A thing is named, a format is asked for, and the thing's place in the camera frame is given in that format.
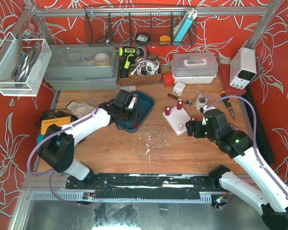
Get yellow tape measure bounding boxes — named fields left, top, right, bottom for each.
left=159, top=35, right=171, bottom=46

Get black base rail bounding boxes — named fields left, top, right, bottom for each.
left=66, top=173, right=228, bottom=201

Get orange power box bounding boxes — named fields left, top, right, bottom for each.
left=40, top=116, right=71, bottom=135

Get small metal parts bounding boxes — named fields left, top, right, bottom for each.
left=229, top=123, right=238, bottom=131

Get clear small label bag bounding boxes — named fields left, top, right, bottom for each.
left=120, top=86, right=136, bottom=94

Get red small box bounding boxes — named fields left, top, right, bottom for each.
left=162, top=73, right=175, bottom=87

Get black cable duct strip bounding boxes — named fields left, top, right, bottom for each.
left=243, top=86, right=275, bottom=165

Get teal plastic tray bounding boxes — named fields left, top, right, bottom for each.
left=116, top=91, right=155, bottom=133

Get plastic bag with parts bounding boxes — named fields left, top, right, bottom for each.
left=194, top=91, right=212, bottom=110

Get purple cable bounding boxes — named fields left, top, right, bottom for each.
left=206, top=95, right=288, bottom=211
left=26, top=80, right=125, bottom=207

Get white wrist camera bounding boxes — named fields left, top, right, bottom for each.
left=128, top=94, right=138, bottom=110
left=200, top=105, right=216, bottom=125

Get white coiled cable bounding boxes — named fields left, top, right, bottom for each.
left=131, top=59, right=160, bottom=76

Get white work glove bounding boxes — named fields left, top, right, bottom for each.
left=66, top=101, right=96, bottom=119

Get orange black screwdriver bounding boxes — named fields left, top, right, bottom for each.
left=220, top=91, right=236, bottom=120

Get red handled ratchet wrench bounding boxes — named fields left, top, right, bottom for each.
left=167, top=93, right=192, bottom=105

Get aluminium frame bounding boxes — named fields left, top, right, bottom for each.
left=0, top=0, right=288, bottom=230

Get grey plastic storage box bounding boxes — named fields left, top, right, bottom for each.
left=44, top=44, right=119, bottom=91

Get large red spring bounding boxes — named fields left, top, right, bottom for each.
left=165, top=107, right=171, bottom=116

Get green yellow cordless drill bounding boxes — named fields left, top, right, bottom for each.
left=119, top=46, right=144, bottom=78

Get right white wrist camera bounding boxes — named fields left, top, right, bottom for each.
left=200, top=105, right=216, bottom=125

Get white peg base plate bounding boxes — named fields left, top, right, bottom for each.
left=163, top=106, right=191, bottom=136

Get white plastic case with handle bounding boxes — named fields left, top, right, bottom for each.
left=171, top=52, right=218, bottom=84

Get small red spring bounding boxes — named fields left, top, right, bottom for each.
left=177, top=101, right=183, bottom=110

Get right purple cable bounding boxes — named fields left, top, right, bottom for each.
left=206, top=95, right=288, bottom=211

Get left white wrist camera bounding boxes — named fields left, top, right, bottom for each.
left=128, top=94, right=138, bottom=110

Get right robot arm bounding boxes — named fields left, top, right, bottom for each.
left=185, top=108, right=288, bottom=230

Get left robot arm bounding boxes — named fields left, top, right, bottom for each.
left=38, top=90, right=139, bottom=181

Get woven brown basket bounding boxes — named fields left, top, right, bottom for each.
left=118, top=55, right=162, bottom=86

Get teal power box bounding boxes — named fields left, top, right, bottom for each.
left=37, top=135, right=44, bottom=144

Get white power supply unit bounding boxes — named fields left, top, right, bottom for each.
left=229, top=47, right=257, bottom=90

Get clear acrylic hanging box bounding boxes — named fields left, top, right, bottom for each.
left=0, top=33, right=52, bottom=97

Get black wire hanging basket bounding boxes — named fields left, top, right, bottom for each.
left=84, top=5, right=197, bottom=47

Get white power plug adapter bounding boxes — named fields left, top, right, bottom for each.
left=172, top=82, right=186, bottom=96

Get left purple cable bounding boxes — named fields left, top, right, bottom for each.
left=26, top=80, right=125, bottom=207

